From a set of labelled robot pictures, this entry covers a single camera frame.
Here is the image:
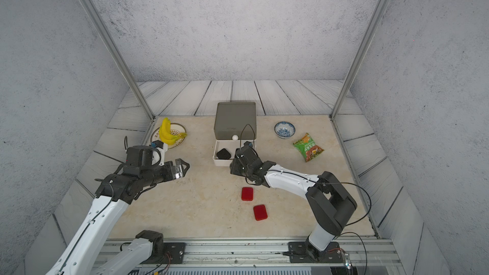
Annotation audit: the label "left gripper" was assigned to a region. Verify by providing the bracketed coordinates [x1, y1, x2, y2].
[141, 157, 191, 188]

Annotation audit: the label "white drawer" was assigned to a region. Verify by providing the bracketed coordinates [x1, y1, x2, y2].
[213, 140, 255, 167]

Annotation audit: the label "black brooch box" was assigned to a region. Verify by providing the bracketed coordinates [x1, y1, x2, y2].
[216, 148, 231, 160]

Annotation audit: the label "red brooch box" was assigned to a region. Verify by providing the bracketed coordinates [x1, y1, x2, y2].
[253, 204, 268, 221]
[241, 187, 254, 201]

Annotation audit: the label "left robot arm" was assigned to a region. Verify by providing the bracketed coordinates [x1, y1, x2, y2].
[48, 141, 191, 274]

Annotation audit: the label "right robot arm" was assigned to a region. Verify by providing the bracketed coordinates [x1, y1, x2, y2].
[230, 145, 357, 257]

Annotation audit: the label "three-drawer storage cabinet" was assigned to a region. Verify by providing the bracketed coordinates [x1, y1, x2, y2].
[213, 101, 257, 167]

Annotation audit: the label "yellow banana bunch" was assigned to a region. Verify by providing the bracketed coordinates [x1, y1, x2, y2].
[159, 118, 187, 147]

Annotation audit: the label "cream round plate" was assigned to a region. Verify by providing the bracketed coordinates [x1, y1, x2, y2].
[150, 123, 187, 150]

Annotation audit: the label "blue white porcelain bowl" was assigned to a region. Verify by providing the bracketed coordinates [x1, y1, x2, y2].
[274, 121, 296, 139]

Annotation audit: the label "green snack bag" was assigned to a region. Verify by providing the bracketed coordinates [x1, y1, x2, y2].
[293, 133, 323, 162]

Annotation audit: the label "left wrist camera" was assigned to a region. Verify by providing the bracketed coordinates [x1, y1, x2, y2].
[151, 140, 168, 166]

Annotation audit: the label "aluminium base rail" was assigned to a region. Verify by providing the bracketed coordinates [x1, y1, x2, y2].
[68, 237, 406, 275]

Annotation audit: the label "left metal frame post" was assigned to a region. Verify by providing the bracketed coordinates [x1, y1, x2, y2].
[79, 0, 155, 122]

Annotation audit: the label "metal frame post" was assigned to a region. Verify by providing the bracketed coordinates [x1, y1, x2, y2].
[79, 0, 155, 122]
[330, 0, 390, 122]

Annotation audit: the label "right metal frame post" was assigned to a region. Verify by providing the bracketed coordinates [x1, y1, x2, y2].
[330, 0, 390, 122]

